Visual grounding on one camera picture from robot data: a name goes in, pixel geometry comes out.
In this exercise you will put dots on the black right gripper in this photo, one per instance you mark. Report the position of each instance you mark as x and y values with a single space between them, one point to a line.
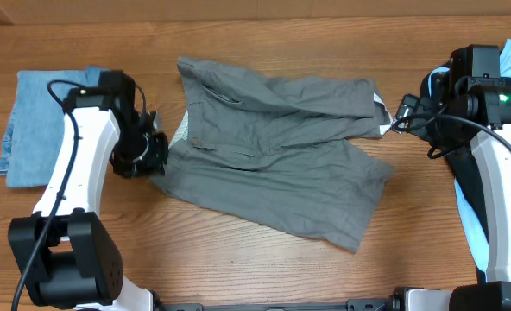
421 105

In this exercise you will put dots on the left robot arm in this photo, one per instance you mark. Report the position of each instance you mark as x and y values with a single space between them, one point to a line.
66 257

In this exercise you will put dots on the grey shorts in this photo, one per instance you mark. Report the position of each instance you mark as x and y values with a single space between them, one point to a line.
279 152

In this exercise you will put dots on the folded blue denim garment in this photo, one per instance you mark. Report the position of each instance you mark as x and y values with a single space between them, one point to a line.
33 136

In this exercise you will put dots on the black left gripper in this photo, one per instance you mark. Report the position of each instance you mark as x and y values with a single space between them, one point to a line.
154 160

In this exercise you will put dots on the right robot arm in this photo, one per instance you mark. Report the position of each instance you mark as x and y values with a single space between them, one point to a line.
494 295

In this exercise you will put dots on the black garment in pile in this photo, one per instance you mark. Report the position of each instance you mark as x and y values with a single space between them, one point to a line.
471 208

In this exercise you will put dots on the light blue garment in pile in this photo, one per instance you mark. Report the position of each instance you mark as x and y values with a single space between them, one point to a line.
473 96

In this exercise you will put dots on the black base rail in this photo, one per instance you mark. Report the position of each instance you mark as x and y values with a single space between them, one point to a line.
281 306

